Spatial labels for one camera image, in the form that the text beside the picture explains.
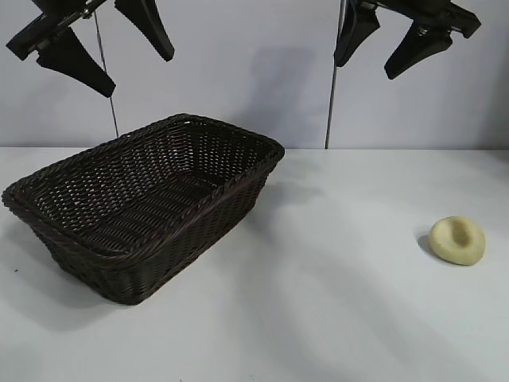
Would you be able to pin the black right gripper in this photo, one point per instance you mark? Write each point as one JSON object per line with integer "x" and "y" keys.
{"x": 437, "y": 14}

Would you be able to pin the pale yellow egg yolk pastry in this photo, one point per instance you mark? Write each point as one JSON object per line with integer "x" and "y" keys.
{"x": 457, "y": 240}

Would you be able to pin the dark brown wicker basket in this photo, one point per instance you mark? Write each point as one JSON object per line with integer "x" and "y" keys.
{"x": 131, "y": 199}

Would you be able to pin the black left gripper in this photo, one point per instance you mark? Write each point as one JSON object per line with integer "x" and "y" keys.
{"x": 47, "y": 30}

